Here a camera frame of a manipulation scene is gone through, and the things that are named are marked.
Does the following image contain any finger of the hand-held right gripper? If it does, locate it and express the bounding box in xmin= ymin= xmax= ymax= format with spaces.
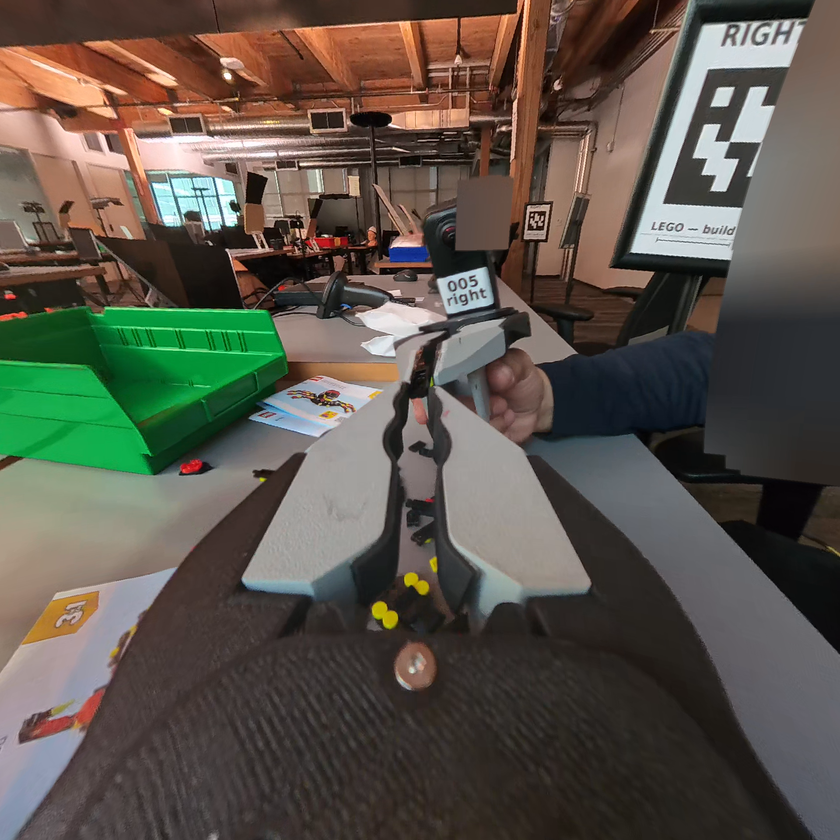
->
xmin=394 ymin=329 xmax=442 ymax=401

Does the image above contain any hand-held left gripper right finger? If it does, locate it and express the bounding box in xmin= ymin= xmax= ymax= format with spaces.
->
xmin=420 ymin=385 xmax=593 ymax=626

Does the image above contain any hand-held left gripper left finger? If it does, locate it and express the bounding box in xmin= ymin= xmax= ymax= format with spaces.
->
xmin=243 ymin=381 xmax=418 ymax=613

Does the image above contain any person's right forearm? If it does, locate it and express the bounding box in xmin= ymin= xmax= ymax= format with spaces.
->
xmin=539 ymin=329 xmax=720 ymax=441

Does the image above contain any person's right hand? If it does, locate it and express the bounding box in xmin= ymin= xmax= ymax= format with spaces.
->
xmin=414 ymin=346 xmax=555 ymax=445

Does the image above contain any crumpled white paper bag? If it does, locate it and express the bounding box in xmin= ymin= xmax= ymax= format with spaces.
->
xmin=357 ymin=302 xmax=450 ymax=359

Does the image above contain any black barcode scanner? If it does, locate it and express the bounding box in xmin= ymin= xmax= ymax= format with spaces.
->
xmin=269 ymin=269 xmax=395 ymax=324

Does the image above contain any closed instruction booklet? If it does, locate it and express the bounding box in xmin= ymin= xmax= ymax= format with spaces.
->
xmin=250 ymin=376 xmax=384 ymax=438

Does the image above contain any black office chair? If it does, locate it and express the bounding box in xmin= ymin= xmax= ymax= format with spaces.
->
xmin=532 ymin=283 xmax=647 ymax=346

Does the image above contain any black round-top pole stand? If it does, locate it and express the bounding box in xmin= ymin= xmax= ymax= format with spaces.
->
xmin=350 ymin=111 xmax=395 ymax=263

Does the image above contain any green plastic bin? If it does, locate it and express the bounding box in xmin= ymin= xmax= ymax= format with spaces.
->
xmin=0 ymin=306 xmax=290 ymax=476

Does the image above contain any framed marker sign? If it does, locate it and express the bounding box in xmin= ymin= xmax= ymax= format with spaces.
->
xmin=611 ymin=0 xmax=817 ymax=277

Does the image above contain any open spider instruction booklet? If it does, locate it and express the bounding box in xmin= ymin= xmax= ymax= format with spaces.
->
xmin=0 ymin=567 xmax=178 ymax=840

